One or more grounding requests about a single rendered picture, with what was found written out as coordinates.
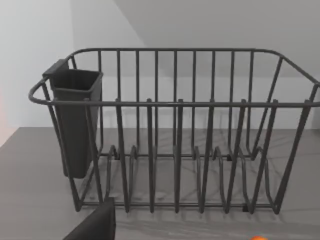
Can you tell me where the dark grey wire dish rack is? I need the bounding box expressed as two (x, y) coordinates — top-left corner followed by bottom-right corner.
(28, 47), (320, 215)

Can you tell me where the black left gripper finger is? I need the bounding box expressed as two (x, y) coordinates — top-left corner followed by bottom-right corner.
(62, 197), (117, 240)

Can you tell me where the dark grey cutlery holder cup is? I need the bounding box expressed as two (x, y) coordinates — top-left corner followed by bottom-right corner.
(42, 59), (104, 179)

